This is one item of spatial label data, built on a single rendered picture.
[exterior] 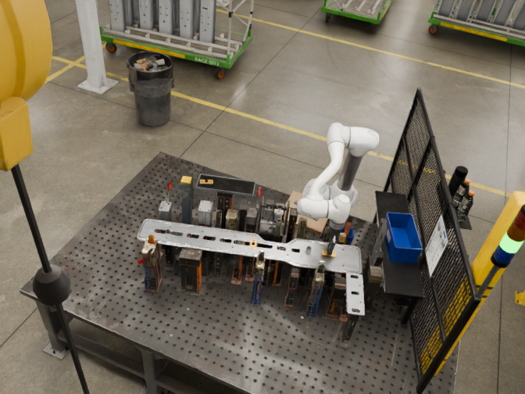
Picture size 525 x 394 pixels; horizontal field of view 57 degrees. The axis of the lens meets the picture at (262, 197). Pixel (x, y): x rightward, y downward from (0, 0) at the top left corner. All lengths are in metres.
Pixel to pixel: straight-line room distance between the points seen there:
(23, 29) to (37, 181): 4.89
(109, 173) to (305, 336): 2.91
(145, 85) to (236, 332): 3.23
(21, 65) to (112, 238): 3.19
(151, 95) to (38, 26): 5.21
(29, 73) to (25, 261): 4.15
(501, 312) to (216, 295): 2.49
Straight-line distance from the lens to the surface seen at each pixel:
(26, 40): 0.31
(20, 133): 0.34
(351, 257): 3.05
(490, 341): 4.34
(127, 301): 3.13
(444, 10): 9.30
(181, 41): 7.06
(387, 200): 3.47
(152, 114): 5.66
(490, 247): 2.35
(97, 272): 3.32
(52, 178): 5.19
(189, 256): 2.88
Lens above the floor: 3.20
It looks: 41 degrees down
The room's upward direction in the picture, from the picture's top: 7 degrees clockwise
